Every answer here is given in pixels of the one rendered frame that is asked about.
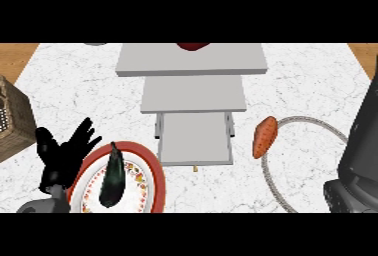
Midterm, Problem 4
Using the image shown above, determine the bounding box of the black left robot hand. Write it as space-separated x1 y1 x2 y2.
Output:
34 116 103 196

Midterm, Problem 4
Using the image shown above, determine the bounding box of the grey tiered shelf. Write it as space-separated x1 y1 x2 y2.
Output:
115 43 270 167

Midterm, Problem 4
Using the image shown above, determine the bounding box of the red tomato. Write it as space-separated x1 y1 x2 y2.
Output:
175 43 212 52

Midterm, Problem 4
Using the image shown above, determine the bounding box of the brown wicker basket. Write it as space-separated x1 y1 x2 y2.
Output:
0 74 38 164

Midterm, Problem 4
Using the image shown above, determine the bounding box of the red rimmed patterned plate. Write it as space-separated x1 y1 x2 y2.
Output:
66 140 167 214

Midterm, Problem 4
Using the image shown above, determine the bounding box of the orange sweet potato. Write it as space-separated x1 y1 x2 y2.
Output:
251 115 279 160

